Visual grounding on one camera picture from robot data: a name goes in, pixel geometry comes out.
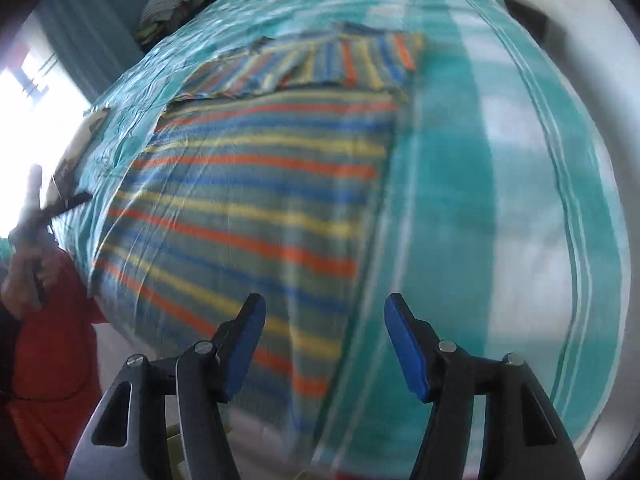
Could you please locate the white pillow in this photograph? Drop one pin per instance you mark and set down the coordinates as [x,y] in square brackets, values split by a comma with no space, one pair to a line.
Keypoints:
[82,140]

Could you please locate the dark nightstand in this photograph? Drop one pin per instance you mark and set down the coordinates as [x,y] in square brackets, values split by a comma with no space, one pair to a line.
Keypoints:
[525,7]

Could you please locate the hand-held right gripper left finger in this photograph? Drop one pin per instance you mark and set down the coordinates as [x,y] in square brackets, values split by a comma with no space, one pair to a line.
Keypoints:
[240,350]

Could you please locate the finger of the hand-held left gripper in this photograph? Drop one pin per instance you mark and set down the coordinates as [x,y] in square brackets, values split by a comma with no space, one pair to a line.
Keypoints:
[70,202]

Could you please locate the striped knit sweater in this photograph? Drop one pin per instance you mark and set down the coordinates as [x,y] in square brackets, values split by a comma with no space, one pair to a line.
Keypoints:
[250,185]

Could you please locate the window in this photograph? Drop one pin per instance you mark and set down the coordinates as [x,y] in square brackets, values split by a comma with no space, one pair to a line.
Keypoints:
[35,90]

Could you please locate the pile of folded clothes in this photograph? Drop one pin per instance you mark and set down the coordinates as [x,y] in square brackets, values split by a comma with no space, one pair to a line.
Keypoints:
[165,5]

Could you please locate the person in red clothing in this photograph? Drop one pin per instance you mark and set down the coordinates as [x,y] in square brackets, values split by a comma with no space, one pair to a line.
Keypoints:
[50,360]

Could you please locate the person's left hand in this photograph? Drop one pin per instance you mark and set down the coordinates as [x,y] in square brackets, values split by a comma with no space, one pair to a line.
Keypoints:
[20,285]

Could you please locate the teal curtain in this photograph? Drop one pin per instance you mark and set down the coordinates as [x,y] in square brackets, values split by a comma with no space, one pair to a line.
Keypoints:
[85,25]

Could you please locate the dark red smartphone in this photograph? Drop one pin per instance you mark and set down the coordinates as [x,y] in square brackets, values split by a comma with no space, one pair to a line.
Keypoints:
[64,180]

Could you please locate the bed with teal plaid cover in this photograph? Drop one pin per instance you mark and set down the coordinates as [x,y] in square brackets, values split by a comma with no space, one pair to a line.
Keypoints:
[475,185]

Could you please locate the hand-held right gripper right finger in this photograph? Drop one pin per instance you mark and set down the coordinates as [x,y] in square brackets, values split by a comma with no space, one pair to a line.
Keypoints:
[412,350]

